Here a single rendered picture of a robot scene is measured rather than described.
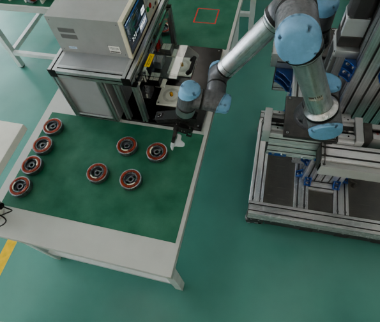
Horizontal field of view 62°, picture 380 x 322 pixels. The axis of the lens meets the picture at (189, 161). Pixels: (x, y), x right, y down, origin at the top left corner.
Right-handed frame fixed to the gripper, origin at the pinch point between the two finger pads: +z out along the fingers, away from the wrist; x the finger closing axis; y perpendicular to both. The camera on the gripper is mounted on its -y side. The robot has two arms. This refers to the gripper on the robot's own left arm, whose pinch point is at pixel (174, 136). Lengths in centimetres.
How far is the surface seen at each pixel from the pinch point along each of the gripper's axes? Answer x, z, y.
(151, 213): -29.1, 26.7, -1.3
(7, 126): -20, -5, -66
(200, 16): 119, 29, -9
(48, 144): -4, 39, -67
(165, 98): 39.0, 26.5, -13.3
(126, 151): 0.0, 28.3, -23.5
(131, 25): 42, -16, -34
